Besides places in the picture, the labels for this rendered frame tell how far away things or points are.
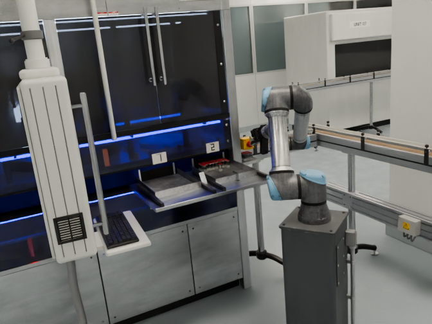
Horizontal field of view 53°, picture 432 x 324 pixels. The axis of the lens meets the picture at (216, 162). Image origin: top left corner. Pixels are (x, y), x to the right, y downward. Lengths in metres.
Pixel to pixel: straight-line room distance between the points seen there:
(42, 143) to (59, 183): 0.17
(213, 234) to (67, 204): 1.18
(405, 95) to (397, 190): 0.74
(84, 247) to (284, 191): 0.89
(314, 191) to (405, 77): 1.63
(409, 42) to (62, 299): 2.76
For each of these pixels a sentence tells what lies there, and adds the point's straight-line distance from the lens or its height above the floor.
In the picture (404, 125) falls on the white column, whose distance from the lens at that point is 3.44.
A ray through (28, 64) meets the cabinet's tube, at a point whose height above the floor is 1.60.
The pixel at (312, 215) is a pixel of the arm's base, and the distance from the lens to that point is 1.99.
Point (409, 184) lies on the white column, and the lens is 3.52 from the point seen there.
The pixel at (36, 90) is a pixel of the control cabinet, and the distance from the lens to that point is 1.74.
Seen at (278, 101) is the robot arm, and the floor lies 1.34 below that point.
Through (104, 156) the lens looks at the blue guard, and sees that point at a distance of 2.38.
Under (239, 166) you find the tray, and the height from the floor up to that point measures 0.89.
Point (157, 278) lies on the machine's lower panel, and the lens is 2.71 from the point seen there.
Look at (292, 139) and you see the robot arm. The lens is 2.37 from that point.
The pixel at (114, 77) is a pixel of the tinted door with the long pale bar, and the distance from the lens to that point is 2.36.
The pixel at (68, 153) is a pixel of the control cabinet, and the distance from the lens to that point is 1.78.
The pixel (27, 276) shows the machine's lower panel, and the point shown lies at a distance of 2.53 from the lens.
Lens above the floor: 1.61
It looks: 15 degrees down
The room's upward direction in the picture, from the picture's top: 5 degrees counter-clockwise
